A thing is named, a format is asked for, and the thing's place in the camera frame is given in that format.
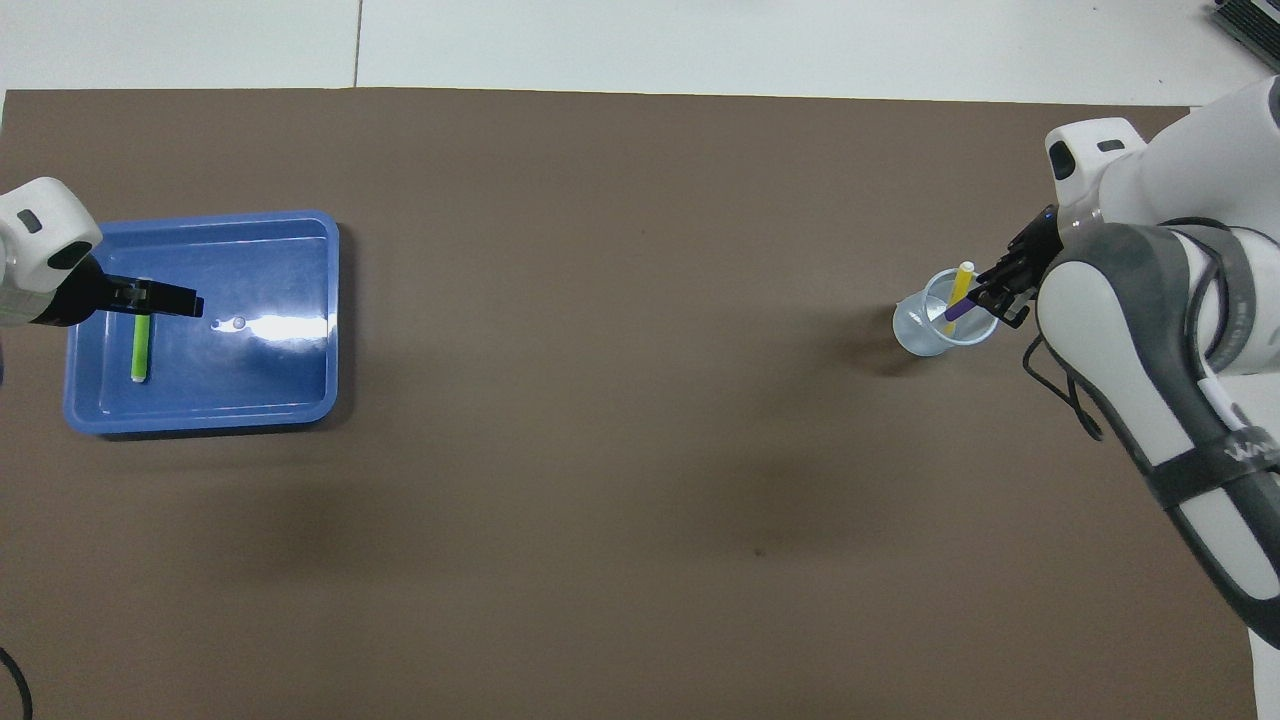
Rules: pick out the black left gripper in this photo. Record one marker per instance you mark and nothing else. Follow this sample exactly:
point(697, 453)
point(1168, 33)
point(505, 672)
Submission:
point(75, 300)

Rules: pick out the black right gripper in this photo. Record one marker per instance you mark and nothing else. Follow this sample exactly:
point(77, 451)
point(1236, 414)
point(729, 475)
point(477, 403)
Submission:
point(1032, 248)

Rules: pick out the purple pen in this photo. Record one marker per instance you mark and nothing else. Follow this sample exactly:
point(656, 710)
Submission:
point(955, 312)

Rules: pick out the green pen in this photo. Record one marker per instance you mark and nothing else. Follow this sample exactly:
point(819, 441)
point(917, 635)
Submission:
point(141, 350)

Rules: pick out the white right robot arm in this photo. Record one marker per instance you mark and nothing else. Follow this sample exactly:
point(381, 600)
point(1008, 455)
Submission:
point(1180, 200)

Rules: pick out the blue plastic tray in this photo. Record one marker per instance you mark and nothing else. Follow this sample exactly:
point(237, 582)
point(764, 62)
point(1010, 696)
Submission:
point(250, 380)

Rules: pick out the yellow pen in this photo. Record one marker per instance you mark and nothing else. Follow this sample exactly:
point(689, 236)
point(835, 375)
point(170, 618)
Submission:
point(962, 285)

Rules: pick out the translucent plastic cup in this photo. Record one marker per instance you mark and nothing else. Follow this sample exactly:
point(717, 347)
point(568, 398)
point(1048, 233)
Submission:
point(915, 337)

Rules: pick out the grey ribbed device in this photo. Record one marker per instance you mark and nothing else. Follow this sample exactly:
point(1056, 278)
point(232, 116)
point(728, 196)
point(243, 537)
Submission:
point(1250, 25)

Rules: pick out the brown table mat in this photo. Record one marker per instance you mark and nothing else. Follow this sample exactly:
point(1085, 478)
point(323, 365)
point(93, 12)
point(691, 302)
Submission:
point(640, 450)

